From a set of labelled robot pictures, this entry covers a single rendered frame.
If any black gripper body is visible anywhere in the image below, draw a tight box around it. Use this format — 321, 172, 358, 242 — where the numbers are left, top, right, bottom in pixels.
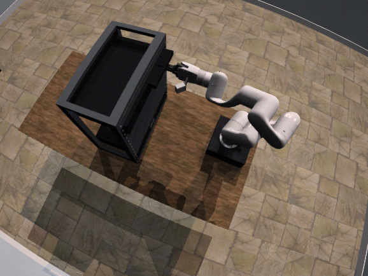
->
178, 62, 201, 84

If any black metal rack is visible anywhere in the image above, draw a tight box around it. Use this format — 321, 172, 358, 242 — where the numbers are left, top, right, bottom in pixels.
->
55, 21, 174, 164

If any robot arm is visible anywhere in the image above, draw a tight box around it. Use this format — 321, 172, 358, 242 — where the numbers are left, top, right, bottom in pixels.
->
197, 70, 301, 149

